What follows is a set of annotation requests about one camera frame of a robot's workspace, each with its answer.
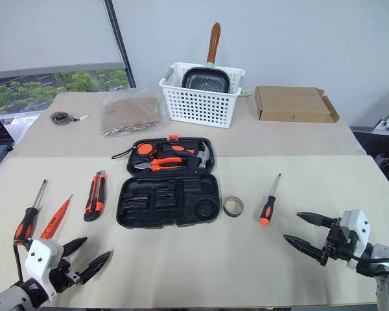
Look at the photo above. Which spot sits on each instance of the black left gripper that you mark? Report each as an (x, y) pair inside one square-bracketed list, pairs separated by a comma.
[(60, 278)]

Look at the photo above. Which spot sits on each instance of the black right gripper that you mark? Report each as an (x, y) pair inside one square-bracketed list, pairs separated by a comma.
[(337, 246)]

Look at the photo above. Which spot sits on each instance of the small black orange screwdriver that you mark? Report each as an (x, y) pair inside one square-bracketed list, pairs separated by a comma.
[(267, 207)]

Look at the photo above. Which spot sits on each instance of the orange black utility knife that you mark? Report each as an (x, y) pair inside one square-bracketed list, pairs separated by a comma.
[(95, 201)]

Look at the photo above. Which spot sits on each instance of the grey tape roll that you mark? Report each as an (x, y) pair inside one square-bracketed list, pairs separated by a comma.
[(233, 214)]

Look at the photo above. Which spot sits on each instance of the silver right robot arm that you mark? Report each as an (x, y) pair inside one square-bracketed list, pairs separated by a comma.
[(387, 259)]

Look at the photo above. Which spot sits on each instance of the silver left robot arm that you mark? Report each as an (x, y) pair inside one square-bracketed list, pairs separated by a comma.
[(3, 299)]

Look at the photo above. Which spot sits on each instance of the black tool case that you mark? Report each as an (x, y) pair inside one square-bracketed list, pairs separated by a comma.
[(168, 210)]

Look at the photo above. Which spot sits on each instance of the orange voltage tester pen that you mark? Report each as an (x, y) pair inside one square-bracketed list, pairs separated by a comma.
[(53, 223)]

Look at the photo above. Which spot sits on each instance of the large black orange screwdriver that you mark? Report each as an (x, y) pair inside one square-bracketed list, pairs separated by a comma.
[(26, 223)]

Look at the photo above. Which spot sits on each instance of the orange black tape measure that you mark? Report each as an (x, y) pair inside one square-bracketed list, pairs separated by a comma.
[(146, 149)]

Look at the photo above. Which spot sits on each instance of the flat brown cardboard box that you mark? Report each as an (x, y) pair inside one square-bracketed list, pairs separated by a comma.
[(291, 103)]

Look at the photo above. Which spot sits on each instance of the steel claw hammer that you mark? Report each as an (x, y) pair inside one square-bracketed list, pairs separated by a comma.
[(203, 158)]

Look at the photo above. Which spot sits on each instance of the small round dark reel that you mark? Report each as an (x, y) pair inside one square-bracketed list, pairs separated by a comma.
[(60, 118)]

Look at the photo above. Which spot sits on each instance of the clear bag of brown sheets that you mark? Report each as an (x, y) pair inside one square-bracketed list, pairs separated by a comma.
[(129, 111)]

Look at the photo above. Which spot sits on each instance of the pale green silicone piece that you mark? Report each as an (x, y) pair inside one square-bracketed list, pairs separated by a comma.
[(246, 93)]

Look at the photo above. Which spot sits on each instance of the white perforated plastic basket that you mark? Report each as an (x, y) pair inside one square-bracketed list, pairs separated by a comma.
[(197, 110)]

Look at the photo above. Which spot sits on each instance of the white roller blind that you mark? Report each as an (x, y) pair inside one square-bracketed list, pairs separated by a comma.
[(52, 32)]

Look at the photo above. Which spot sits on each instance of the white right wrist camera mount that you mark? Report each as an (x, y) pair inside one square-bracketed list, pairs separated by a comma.
[(356, 223)]

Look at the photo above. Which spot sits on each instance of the dark window frame post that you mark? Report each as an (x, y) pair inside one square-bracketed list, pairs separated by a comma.
[(120, 42)]

